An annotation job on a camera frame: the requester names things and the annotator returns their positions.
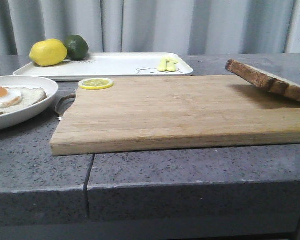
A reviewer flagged grey curtain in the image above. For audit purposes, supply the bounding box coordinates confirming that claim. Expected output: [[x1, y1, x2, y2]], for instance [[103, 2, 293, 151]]
[[0, 0, 300, 56]]

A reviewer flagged white rectangular tray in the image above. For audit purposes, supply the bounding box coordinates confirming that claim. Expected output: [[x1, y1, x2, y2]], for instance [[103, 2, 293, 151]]
[[13, 52, 193, 82]]

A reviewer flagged green lime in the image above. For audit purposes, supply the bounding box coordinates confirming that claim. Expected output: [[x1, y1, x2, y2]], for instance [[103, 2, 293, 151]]
[[63, 34, 89, 61]]

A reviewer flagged yellow lemon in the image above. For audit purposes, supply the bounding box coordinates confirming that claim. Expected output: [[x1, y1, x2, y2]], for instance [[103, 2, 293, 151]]
[[29, 38, 68, 67]]

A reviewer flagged fried egg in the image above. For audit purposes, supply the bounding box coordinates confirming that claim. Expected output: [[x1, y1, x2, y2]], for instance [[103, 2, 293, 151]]
[[0, 86, 23, 109]]

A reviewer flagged white round plate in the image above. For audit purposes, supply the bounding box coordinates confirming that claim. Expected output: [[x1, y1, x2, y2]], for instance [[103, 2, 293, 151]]
[[0, 75, 59, 130]]

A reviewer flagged wooden cutting board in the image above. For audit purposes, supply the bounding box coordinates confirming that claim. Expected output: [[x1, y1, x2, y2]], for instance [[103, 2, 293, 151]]
[[50, 75, 300, 156]]

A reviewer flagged lemon slice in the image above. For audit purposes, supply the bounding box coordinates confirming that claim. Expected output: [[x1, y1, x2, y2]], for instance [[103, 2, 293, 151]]
[[78, 78, 114, 90]]

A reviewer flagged white bread slice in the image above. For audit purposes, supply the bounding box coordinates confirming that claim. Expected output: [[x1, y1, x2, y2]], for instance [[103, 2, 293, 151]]
[[225, 59, 300, 103]]

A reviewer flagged metal cutting board handle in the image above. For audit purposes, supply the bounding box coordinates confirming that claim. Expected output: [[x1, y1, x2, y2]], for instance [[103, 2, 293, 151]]
[[54, 92, 77, 121]]

